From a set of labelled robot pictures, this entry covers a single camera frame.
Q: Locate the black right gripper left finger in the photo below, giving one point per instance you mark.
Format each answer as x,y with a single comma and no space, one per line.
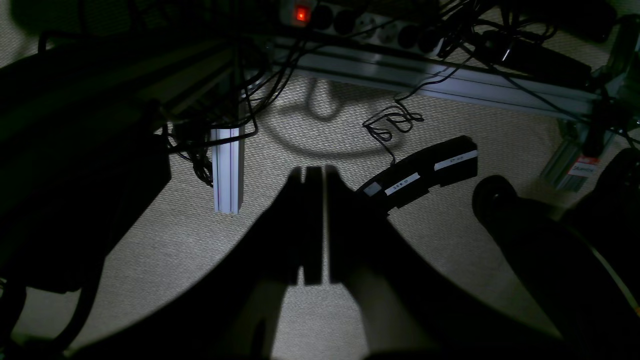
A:
232,313

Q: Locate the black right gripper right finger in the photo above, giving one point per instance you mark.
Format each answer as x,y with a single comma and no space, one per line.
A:
408,309

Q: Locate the aluminium profile leg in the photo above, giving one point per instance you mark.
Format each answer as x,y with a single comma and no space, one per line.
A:
228,168

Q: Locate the black labelled device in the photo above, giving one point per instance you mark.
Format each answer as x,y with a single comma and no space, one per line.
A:
440,165

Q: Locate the black office chair base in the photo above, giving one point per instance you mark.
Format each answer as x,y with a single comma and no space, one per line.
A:
570,265

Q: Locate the aluminium frame rail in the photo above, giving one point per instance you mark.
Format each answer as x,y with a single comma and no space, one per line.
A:
379,62

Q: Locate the white power strip red switch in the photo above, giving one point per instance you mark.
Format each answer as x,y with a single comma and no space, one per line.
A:
332,23

